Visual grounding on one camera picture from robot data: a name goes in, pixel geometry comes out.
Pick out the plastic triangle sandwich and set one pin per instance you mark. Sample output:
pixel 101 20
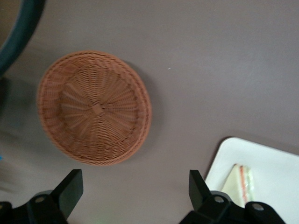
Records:
pixel 236 184

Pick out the round brown wicker basket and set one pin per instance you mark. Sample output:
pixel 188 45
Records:
pixel 93 109

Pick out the white rectangular tray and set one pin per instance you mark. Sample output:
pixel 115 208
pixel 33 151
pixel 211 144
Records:
pixel 268 168

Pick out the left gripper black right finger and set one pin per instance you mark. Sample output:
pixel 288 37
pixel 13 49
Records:
pixel 201 193

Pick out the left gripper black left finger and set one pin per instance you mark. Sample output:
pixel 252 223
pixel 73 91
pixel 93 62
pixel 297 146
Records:
pixel 67 193

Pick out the brown table mat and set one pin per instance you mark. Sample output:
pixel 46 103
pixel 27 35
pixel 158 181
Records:
pixel 210 70

